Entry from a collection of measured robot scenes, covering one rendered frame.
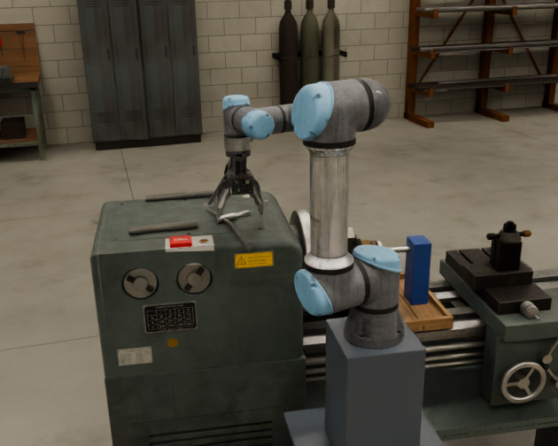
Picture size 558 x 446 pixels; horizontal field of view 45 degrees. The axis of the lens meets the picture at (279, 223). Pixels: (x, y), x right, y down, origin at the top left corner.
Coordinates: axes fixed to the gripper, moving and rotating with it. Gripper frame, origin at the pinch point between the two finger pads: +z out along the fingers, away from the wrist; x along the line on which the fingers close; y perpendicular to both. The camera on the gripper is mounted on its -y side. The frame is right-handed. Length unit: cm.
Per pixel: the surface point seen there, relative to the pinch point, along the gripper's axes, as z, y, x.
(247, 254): 7.0, 14.1, 0.2
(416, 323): 39, 6, 55
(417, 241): 18, -11, 60
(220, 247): 4.3, 13.8, -7.1
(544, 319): 37, 16, 93
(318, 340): 43.3, 3.5, 23.0
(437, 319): 39, 6, 62
